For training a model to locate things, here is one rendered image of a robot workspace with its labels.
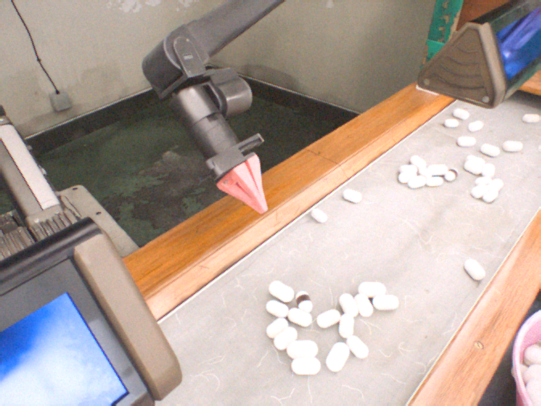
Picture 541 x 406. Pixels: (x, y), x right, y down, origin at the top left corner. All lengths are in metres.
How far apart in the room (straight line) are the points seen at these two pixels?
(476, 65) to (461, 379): 0.34
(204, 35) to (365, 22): 1.74
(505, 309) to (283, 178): 0.41
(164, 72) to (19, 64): 1.86
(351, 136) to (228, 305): 0.48
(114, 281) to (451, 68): 0.36
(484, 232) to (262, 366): 0.44
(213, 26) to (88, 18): 1.92
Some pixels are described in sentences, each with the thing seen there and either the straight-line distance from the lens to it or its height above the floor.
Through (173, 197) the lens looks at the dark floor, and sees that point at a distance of 2.02.
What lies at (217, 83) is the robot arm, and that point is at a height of 0.96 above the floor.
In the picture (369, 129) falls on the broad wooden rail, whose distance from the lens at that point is 0.96.
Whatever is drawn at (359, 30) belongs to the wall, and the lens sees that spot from 2.37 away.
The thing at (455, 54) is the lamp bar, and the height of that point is 1.08.
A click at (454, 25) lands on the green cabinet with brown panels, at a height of 0.89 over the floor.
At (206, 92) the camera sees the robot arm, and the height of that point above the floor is 0.95.
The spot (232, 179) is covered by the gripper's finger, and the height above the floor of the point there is 0.87.
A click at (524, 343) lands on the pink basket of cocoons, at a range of 0.64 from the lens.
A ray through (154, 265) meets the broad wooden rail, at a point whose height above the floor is 0.76.
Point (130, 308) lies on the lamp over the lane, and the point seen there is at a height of 1.08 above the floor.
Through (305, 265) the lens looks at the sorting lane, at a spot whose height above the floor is 0.74.
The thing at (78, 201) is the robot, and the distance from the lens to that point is 1.30.
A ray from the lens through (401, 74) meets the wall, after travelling 2.32.
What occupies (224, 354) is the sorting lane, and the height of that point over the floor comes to 0.74.
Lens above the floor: 1.21
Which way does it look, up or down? 39 degrees down
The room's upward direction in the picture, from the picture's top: straight up
